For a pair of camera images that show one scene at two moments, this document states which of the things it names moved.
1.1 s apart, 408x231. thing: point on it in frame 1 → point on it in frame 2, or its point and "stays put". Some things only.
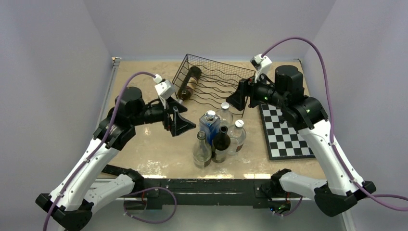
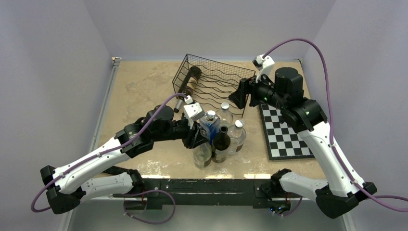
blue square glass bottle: x=210 y=123 stays put
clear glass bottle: x=202 y=153 stays put
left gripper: x=180 y=124 → x=196 y=138
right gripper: x=237 y=98 stays put
